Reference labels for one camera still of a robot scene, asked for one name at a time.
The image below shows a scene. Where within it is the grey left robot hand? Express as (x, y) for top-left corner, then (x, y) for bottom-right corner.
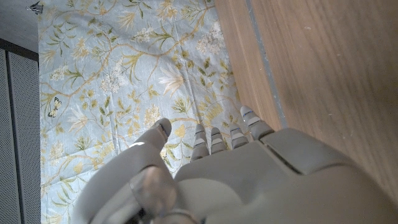
(73, 105), (398, 224)

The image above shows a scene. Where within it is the grey perforated partition panel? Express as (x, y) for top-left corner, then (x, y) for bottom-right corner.
(0, 39), (42, 224)

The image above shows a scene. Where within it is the floral printed backdrop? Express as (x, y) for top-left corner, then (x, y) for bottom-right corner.
(37, 0), (249, 224)

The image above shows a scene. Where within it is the black binder clip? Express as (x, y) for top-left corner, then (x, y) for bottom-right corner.
(26, 1), (44, 16)

